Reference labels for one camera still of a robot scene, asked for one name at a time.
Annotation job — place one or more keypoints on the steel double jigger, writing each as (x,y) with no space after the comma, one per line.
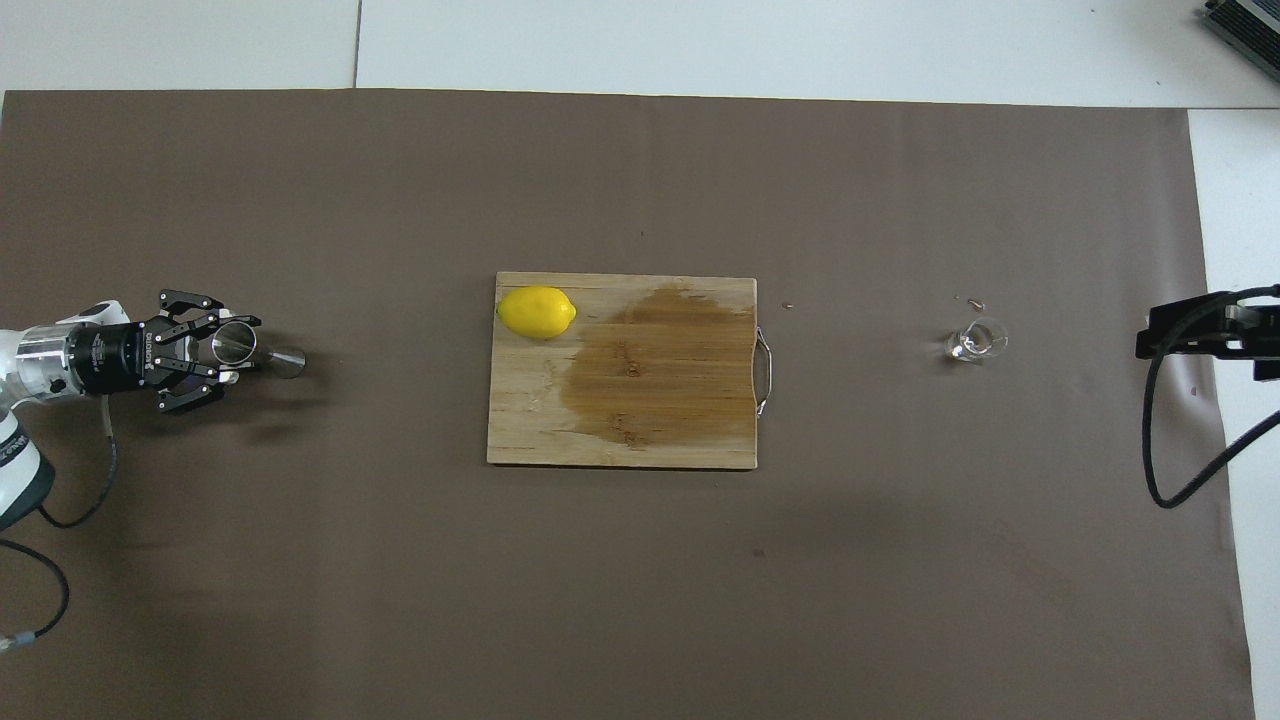
(285,360)

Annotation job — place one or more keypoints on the brown paper table mat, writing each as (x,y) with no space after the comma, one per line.
(640,600)

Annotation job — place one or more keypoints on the yellow lemon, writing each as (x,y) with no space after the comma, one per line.
(537,312)

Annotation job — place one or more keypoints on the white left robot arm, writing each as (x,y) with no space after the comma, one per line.
(25,470)

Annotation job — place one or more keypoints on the grey ribbed device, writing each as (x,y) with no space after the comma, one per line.
(1250,20)

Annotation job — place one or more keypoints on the wooden cutting board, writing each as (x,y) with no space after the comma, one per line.
(680,420)

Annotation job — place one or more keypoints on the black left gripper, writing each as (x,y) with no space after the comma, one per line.
(120,358)

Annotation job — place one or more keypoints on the small clear glass cup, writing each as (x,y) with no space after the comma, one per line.
(975,342)

